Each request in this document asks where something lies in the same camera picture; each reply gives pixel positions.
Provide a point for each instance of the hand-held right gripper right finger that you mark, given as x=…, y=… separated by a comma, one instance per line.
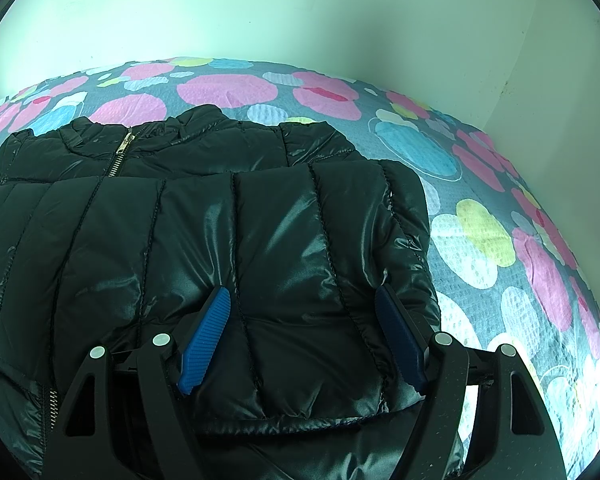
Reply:
x=399, y=335

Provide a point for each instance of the black puffer jacket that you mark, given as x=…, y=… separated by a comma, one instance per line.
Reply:
x=195, y=280

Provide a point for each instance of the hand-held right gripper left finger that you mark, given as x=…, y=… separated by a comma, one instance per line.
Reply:
x=207, y=340

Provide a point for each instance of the dotted bed sheet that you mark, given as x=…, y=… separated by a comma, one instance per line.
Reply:
x=480, y=200

